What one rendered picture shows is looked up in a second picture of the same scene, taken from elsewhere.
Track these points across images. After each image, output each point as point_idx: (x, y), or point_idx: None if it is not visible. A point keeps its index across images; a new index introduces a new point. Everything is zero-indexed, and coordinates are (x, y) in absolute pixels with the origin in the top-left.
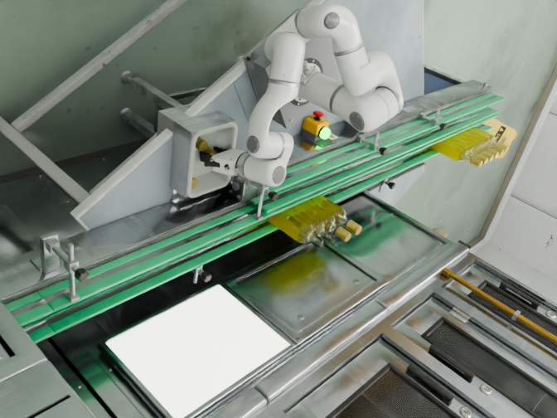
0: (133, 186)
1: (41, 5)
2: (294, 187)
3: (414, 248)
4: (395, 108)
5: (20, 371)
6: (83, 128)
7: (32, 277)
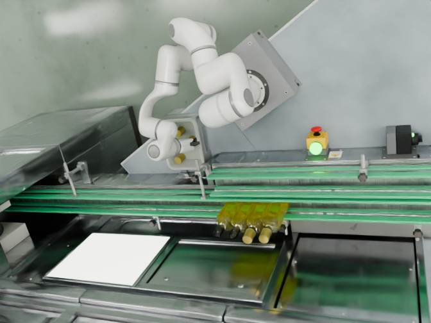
0: None
1: (220, 54)
2: (260, 188)
3: (367, 306)
4: (227, 106)
5: None
6: None
7: (80, 182)
